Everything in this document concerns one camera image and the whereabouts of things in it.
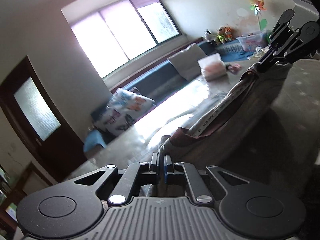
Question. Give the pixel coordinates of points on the clear plastic storage box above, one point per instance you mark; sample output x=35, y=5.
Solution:
x=251, y=42

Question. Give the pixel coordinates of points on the dark wooden glass-panel door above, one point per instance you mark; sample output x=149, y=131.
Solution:
x=37, y=120

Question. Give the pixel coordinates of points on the striped grey-blue garment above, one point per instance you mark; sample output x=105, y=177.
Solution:
x=225, y=120

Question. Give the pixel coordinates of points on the light blue cushion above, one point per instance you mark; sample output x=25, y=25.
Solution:
x=95, y=141

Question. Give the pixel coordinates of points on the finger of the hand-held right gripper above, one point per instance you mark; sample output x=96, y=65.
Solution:
x=287, y=51
x=275, y=38

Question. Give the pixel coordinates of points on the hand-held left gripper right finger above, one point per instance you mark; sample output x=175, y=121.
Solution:
x=167, y=167

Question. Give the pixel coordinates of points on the tissue pack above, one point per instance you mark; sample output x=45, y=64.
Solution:
x=212, y=67

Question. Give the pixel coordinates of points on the butterfly print pillow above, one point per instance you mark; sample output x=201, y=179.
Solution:
x=125, y=110

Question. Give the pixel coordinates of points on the dark wooden cabinet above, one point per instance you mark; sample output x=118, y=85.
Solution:
x=12, y=195

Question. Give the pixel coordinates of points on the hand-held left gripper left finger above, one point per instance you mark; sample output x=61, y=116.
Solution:
x=155, y=165

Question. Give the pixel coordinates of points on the orange plush toy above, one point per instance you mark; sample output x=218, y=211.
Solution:
x=229, y=33

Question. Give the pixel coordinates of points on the window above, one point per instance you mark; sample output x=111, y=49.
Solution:
x=120, y=30

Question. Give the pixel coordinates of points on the black and white plush toy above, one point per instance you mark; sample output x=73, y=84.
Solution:
x=208, y=35

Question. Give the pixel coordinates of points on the dark blue sofa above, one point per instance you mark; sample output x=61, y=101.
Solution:
x=155, y=85

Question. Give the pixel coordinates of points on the paper pinwheel flower decoration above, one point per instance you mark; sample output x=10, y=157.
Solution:
x=257, y=6

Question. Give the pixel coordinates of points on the plain white pillow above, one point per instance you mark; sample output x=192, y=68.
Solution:
x=187, y=61

